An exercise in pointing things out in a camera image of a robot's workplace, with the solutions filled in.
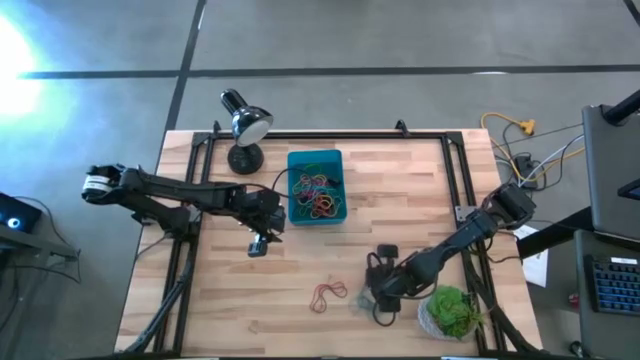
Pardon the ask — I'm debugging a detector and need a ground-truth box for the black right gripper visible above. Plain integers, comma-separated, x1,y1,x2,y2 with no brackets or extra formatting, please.
364,243,409,314

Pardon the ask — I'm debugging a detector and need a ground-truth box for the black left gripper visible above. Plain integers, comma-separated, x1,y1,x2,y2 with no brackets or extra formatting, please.
238,188,287,258

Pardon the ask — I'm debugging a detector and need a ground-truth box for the teal rubber band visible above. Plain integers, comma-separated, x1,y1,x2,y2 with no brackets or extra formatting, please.
349,291,375,317

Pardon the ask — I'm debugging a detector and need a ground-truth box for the teal plastic bin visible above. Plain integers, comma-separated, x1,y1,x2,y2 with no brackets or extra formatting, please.
286,148,349,226

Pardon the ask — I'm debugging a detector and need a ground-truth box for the black desk lamp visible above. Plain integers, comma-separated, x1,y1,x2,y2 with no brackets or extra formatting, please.
220,88,275,176

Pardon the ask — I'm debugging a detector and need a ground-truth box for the succulent in white patterned pot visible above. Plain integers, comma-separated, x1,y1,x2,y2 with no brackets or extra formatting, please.
417,284,486,342

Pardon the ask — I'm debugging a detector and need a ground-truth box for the white paper sheet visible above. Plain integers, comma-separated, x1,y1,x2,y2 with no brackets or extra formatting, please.
510,223,550,289

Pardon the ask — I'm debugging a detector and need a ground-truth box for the black desk beam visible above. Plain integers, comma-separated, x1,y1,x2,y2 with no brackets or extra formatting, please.
516,205,596,261

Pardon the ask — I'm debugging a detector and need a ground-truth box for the black power adapter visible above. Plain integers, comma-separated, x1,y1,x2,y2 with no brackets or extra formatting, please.
514,154,539,187

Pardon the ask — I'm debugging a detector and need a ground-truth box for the dark grey side desk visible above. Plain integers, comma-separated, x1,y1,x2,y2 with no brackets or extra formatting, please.
573,230,640,360

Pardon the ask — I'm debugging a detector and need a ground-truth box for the dark grey stand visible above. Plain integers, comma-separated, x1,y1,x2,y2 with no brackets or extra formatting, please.
0,223,82,264

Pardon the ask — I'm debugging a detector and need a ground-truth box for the backlit black keyboard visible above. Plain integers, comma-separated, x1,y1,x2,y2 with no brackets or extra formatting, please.
584,253,640,316

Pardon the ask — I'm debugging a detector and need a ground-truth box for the black device with blue light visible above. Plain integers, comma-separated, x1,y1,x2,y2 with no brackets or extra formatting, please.
0,192,44,234

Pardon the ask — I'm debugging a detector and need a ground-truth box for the black pole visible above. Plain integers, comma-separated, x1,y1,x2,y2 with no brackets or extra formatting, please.
602,88,640,126

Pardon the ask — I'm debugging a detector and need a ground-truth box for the black floor cable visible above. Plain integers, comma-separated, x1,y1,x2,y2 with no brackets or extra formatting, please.
499,122,584,196

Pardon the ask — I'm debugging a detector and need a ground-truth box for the white cable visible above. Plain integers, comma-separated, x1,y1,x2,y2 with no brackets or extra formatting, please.
519,133,585,189

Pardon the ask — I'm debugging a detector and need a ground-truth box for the yellow cable with plug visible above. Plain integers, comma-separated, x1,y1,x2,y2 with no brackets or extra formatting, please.
480,112,586,184

